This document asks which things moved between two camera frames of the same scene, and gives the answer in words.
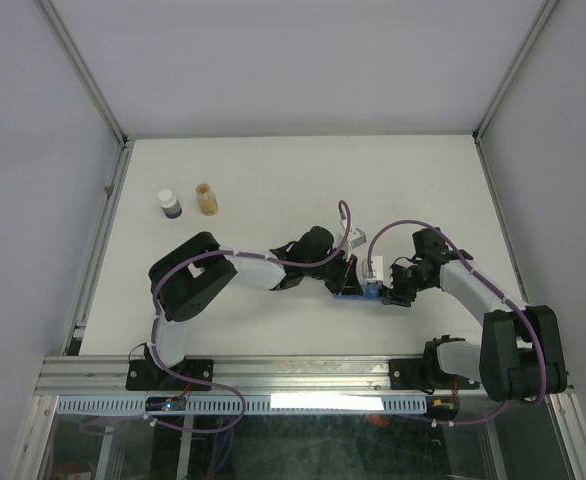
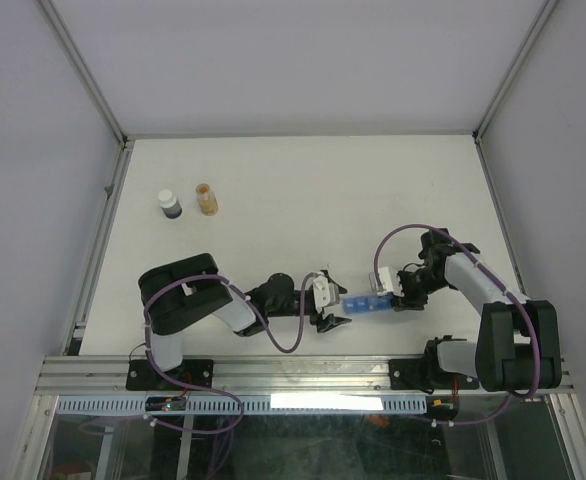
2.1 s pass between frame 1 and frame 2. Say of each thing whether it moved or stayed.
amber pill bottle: stayed
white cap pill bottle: stayed
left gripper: moved
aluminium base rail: stayed
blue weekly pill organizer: moved
